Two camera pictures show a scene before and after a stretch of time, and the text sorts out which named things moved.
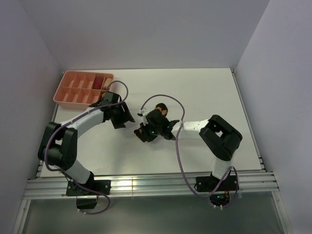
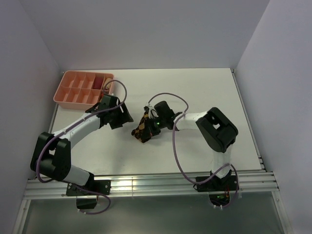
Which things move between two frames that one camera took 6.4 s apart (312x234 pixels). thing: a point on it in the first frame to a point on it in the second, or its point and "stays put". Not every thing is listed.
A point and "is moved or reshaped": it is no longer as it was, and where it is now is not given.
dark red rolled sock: [98, 83] stays put
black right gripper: [146, 136] to [149, 126]
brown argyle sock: [163, 108] is moved or reshaped
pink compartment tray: [75, 89] stays put
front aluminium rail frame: [148, 186] stays put
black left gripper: [126, 116] stays put
